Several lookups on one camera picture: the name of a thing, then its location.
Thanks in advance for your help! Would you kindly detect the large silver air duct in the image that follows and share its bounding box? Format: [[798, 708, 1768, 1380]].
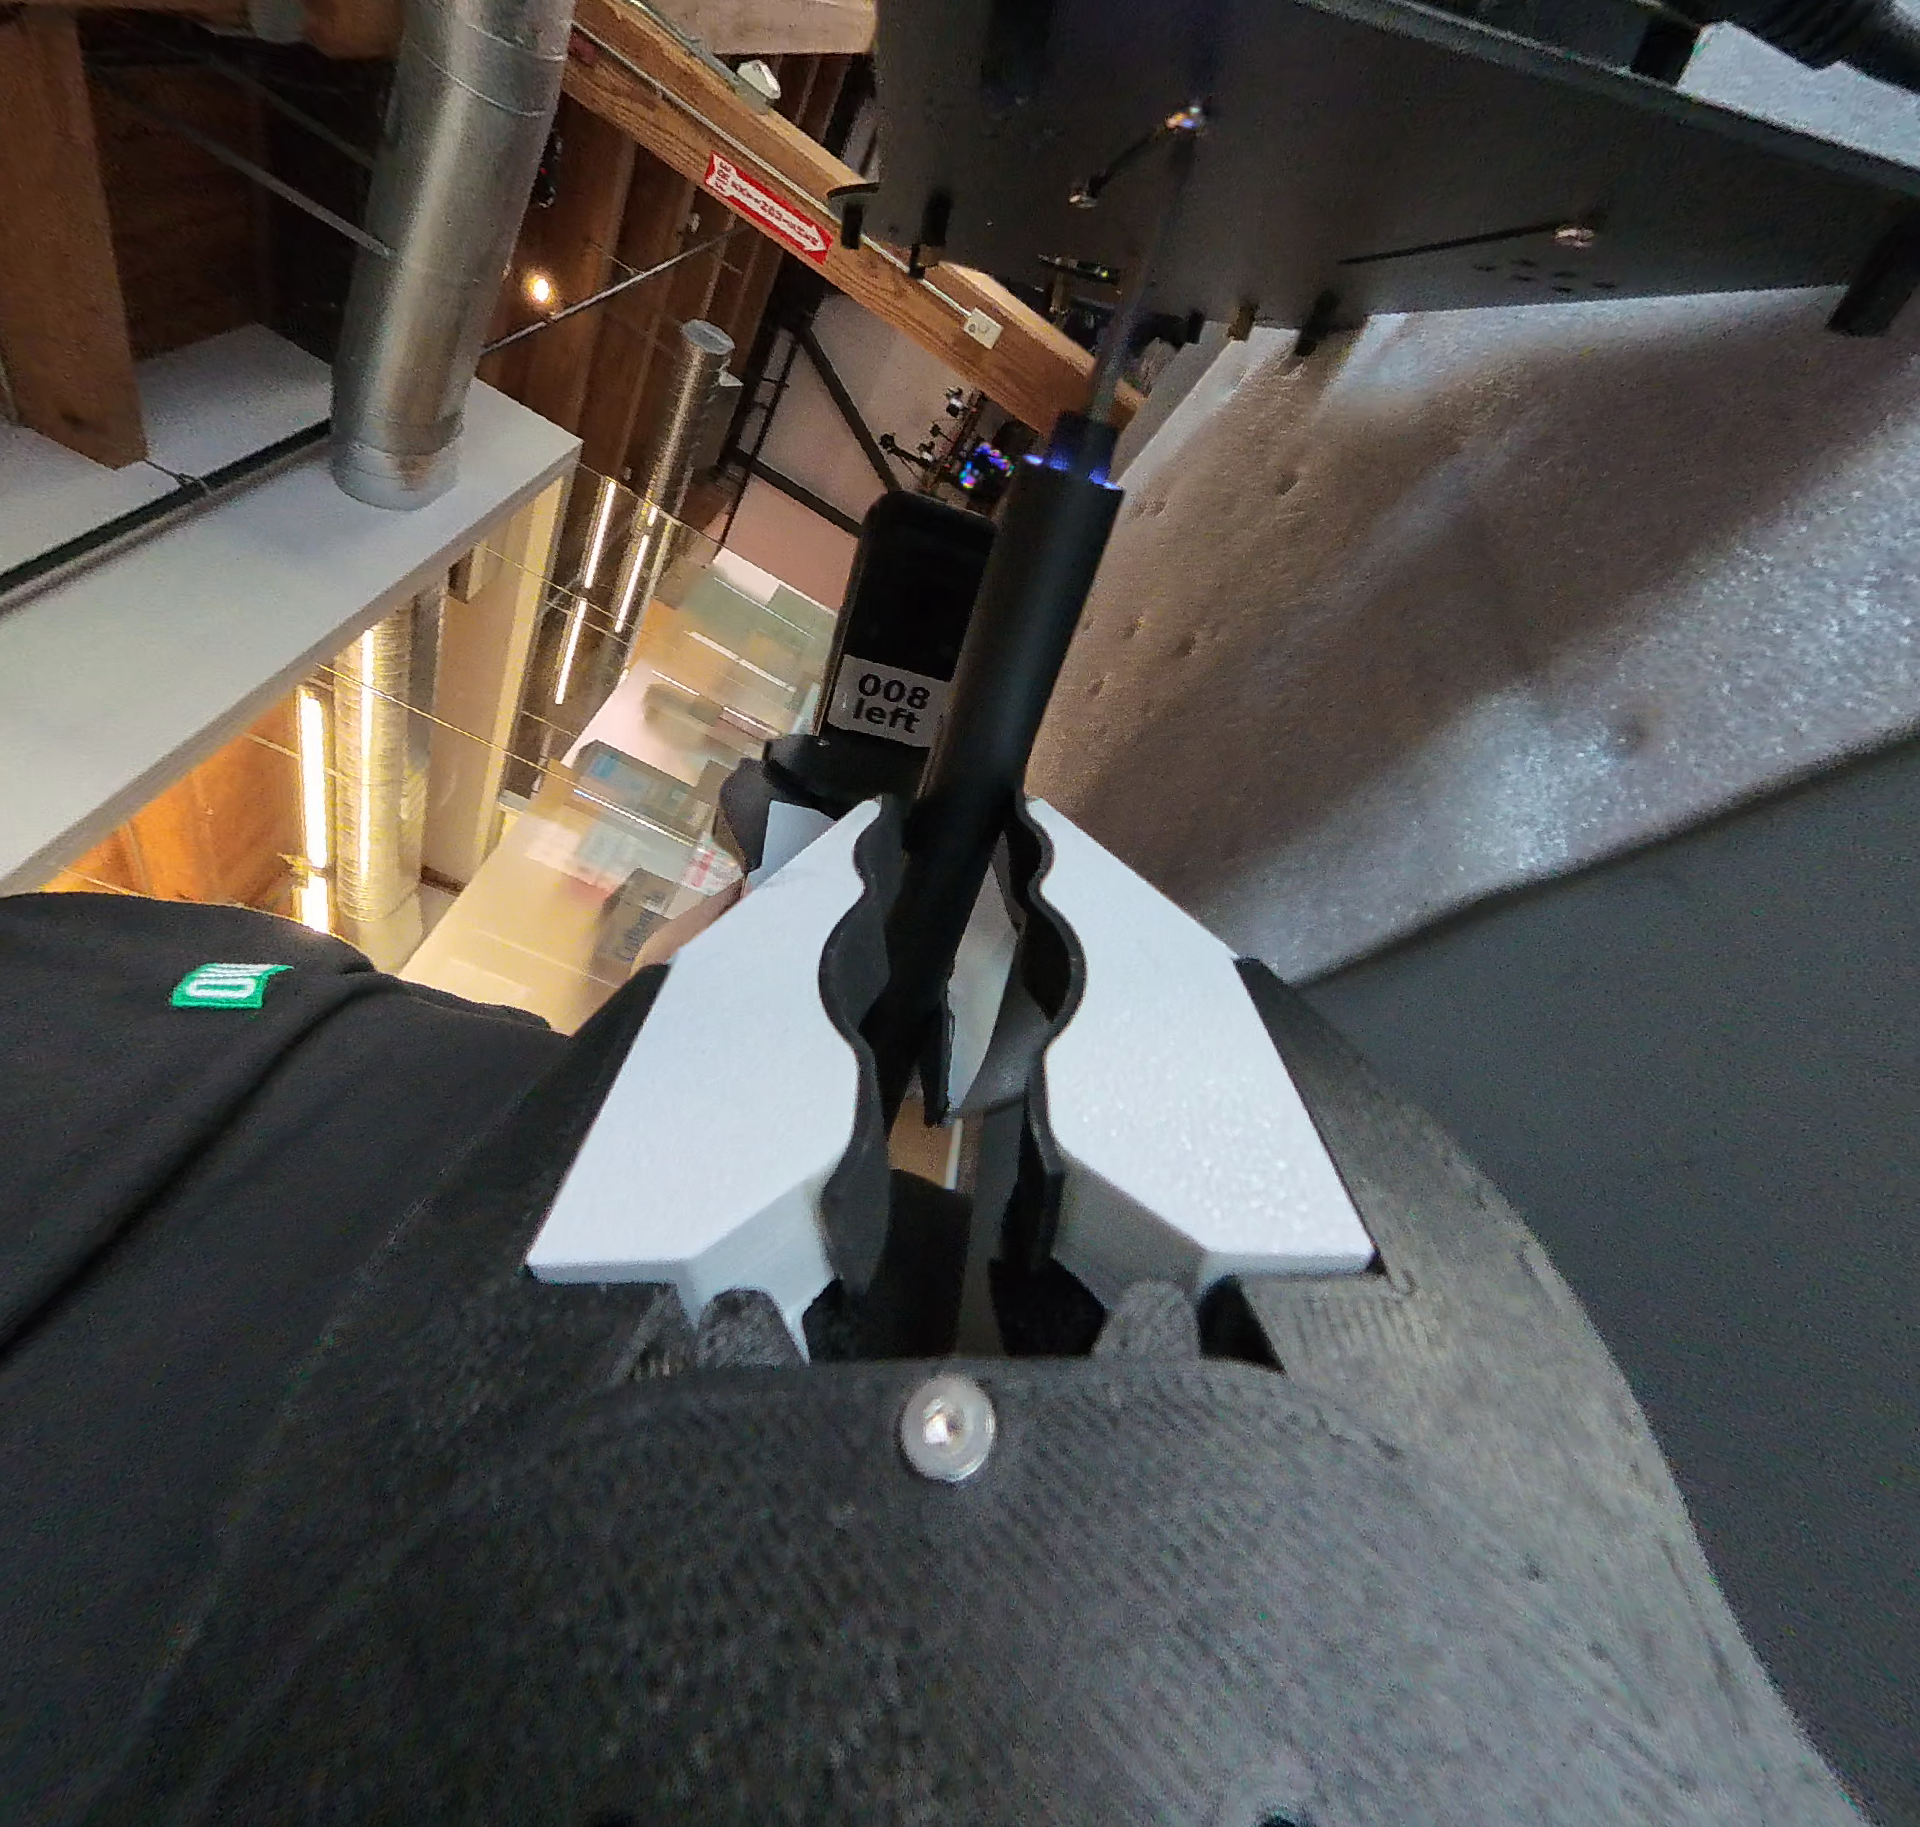
[[327, 0, 593, 509]]

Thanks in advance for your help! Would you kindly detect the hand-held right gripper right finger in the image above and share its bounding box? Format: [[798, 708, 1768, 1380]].
[[1006, 791, 1383, 1309]]

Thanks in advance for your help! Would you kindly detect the red white warning sign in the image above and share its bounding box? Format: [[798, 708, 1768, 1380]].
[[702, 146, 836, 266]]

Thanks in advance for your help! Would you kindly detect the white foam sheet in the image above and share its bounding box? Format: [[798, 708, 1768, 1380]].
[[1033, 284, 1920, 980]]

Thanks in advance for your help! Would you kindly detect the person's black shirt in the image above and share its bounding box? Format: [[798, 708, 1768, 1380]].
[[0, 892, 661, 1827]]

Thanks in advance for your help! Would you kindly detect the corrugated silver duct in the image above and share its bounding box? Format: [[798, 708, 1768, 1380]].
[[331, 615, 440, 927]]

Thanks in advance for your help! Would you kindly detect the black electric screwdriver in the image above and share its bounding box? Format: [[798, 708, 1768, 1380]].
[[841, 101, 1210, 1358]]

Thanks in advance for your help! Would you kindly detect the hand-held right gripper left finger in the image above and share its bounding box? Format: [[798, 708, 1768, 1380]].
[[525, 791, 923, 1368]]

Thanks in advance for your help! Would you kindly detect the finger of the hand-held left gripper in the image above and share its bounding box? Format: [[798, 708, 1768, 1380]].
[[923, 901, 1043, 1128], [752, 798, 853, 901]]

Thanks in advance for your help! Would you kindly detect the blue toy robot arm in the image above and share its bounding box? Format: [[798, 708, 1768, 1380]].
[[867, 0, 1920, 344]]

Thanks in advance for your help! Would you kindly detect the small silver air duct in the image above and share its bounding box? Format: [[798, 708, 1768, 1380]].
[[650, 316, 737, 509]]

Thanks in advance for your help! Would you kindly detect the white overhead ledge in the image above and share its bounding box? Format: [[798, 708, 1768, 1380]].
[[0, 323, 586, 881]]

